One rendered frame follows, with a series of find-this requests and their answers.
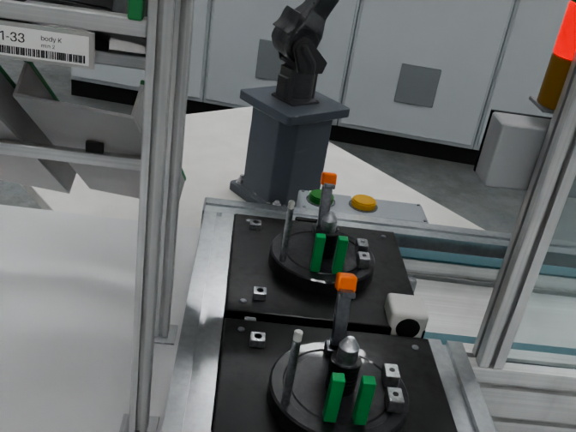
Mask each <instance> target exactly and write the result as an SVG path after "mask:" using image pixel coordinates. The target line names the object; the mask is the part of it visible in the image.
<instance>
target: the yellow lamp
mask: <svg viewBox="0 0 576 432"><path fill-rule="evenodd" d="M571 61H572V60H568V59H566V58H563V57H559V56H557V55H556V54H554V52H553V53H552V54H551V58H550V60H549V65H548V68H547V70H546V73H545V76H544V78H543V83H542V86H541V88H540V91H539V94H538V96H537V102H538V103H539V104H540V105H543V106H544V107H547V108H549V109H551V110H553V111H554V110H555V108H556V106H557V103H558V100H559V98H560V95H561V90H562V88H563V86H564V83H565V80H566V78H567V73H568V70H569V68H570V65H571Z"/></svg>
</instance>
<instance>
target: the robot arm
mask: <svg viewBox="0 0 576 432"><path fill-rule="evenodd" d="M338 2H339V0H305V1H304V2H303V3H302V4H301V5H299V6H298V7H296V8H295V9H293V8H292V7H290V6H288V5H287V6H286V7H285V8H284V10H283V12H282V14H281V16H280V18H278V20H276V22H274V23H273V25H274V26H275V28H274V29H273V32H272V35H271V37H272V42H273V46H274V48H275V49H276V50H277V51H278V54H279V59H280V60H283V61H284V62H285V64H281V69H280V74H279V76H278V82H277V88H276V92H274V93H272V94H271V95H272V96H274V97H275V98H277V99H279V100H281V101H283V102H285V103H286V104H288V105H290V106H301V105H314V104H319V103H320V100H318V99H315V98H314V96H315V87H316V82H317V76H318V74H322V73H323V71H324V69H325V68H326V66H327V62H326V60H325V59H324V57H323V56H322V55H321V54H320V52H319V51H318V50H317V47H318V45H319V44H320V42H321V39H322V36H323V32H324V27H325V23H326V19H327V18H328V16H329V15H330V13H331V12H332V11H333V9H334V7H335V6H336V4H337V3H338Z"/></svg>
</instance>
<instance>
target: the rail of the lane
mask: <svg viewBox="0 0 576 432"><path fill-rule="evenodd" d="M287 208H288V207H283V206H275V205H268V204H261V203H254V202H246V201H233V200H226V199H219V198H211V197H205V200H204V204H203V208H202V216H201V222H202V219H203V214H204V211H211V212H217V214H216V216H220V217H221V216H222V213H233V214H234V221H233V228H234V222H235V215H236V213H238V214H246V215H253V216H261V217H268V218H275V219H285V218H286V213H287ZM318 213H319V210H311V209H304V208H297V207H294V211H293V216H292V220H296V221H303V222H311V223H316V222H317V220H318ZM334 214H335V216H336V218H337V220H338V222H337V225H340V226H347V227H355V228H362V229H370V230H377V231H390V232H394V234H395V236H396V239H397V242H398V246H399V247H401V248H409V249H423V250H431V251H438V252H446V253H454V254H461V255H475V256H482V257H490V258H497V259H504V256H505V254H506V251H507V247H508V244H509V242H510V239H511V236H512V233H505V232H498V231H484V230H477V229H470V228H462V227H455V226H447V225H434V224H426V223H419V222H412V221H404V220H397V219H384V218H376V217H369V216H362V215H355V214H347V213H334Z"/></svg>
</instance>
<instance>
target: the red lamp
mask: <svg viewBox="0 0 576 432"><path fill-rule="evenodd" d="M575 51H576V3H575V2H573V1H569V2H568V5H567V9H566V13H565V15H564V18H563V21H562V24H561V28H560V31H559V33H558V36H557V39H556V42H555V46H554V49H553V52H554V54H556V55H557V56H559V57H563V58H566V59H568V60H573V56H574V53H575Z"/></svg>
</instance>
